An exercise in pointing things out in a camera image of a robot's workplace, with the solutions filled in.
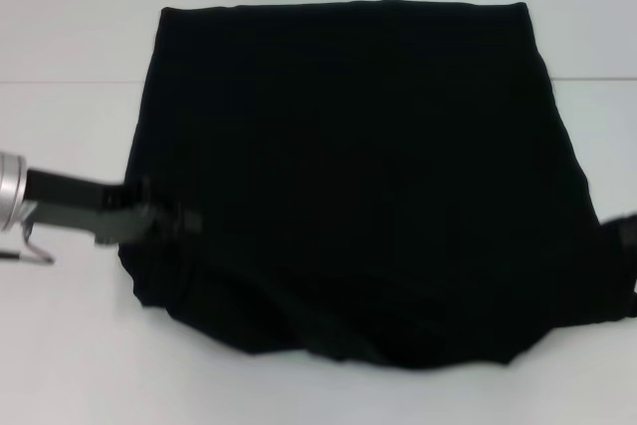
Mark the black t-shirt with white print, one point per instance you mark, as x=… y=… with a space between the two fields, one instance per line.
x=358 y=171

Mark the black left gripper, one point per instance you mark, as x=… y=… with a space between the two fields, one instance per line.
x=74 y=198

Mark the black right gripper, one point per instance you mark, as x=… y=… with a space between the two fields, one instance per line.
x=622 y=231

